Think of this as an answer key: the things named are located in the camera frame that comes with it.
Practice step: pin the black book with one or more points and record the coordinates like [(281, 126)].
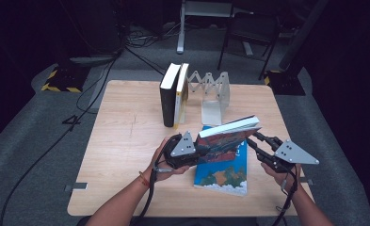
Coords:
[(168, 100)]

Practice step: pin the red and blue illustrated book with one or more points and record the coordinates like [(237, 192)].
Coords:
[(226, 142)]

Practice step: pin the small metal table bracket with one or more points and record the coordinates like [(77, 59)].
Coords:
[(307, 181), (76, 187)]

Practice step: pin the black yellow-striped stand base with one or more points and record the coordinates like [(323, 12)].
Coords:
[(65, 80), (286, 84)]

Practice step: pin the white expandable book stand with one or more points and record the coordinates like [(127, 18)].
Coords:
[(212, 111)]

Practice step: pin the person's left hand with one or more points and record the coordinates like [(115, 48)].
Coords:
[(165, 175)]

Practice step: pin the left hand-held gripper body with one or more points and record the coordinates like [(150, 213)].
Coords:
[(182, 147)]

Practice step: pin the yellow book with white spine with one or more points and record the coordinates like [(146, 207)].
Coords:
[(181, 94)]

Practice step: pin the dark slanted pole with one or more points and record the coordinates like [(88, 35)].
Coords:
[(302, 34)]

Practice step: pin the dark equipment cabinet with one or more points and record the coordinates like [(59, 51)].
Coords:
[(94, 31)]

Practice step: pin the person's right hand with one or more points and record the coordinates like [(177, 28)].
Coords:
[(275, 176)]

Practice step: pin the white metal table frame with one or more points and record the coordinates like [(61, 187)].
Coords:
[(181, 31)]

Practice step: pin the blue paperback book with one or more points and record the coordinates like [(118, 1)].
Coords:
[(223, 175)]

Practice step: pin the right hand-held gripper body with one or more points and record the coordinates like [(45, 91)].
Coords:
[(291, 153)]

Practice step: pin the black metal chair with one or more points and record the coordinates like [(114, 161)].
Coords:
[(254, 25)]

